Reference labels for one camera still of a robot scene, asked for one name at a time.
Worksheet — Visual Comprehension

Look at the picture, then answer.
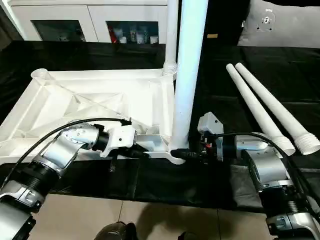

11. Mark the white plastic table top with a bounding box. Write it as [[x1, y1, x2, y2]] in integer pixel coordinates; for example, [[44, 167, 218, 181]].
[[0, 68, 186, 165]]

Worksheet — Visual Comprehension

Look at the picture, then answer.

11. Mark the white plastic table leg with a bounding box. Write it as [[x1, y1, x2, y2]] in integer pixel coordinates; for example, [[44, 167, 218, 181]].
[[163, 0, 180, 79], [234, 62, 320, 155], [170, 0, 210, 151], [225, 63, 296, 156]]

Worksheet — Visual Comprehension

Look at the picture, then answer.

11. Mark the dark left robot foot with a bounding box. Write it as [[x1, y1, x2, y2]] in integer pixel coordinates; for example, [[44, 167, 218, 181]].
[[94, 222, 137, 240]]

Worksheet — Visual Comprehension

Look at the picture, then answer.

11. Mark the dark robot foot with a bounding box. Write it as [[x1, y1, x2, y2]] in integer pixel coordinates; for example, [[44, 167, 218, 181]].
[[94, 222, 137, 240], [177, 231, 201, 240]]

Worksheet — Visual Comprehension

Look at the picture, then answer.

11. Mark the dark right robot foot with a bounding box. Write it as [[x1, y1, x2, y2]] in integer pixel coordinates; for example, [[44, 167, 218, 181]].
[[177, 231, 201, 240]]

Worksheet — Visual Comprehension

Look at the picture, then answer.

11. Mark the black work mat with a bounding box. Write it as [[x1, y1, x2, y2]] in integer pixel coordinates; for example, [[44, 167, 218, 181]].
[[0, 40, 320, 213]]

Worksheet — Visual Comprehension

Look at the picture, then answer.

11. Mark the white cabinet with glass doors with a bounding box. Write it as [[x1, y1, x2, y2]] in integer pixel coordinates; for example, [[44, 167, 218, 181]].
[[9, 0, 169, 45]]

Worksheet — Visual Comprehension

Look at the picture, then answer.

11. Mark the grey cushion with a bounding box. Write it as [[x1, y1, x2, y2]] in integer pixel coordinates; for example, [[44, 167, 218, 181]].
[[237, 0, 320, 49]]

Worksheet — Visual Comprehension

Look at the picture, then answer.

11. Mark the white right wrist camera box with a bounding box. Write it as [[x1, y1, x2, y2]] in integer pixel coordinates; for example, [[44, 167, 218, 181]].
[[197, 112, 225, 137]]

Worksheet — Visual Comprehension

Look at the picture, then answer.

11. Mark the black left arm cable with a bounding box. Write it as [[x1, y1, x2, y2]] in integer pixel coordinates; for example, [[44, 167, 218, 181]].
[[0, 117, 132, 177]]

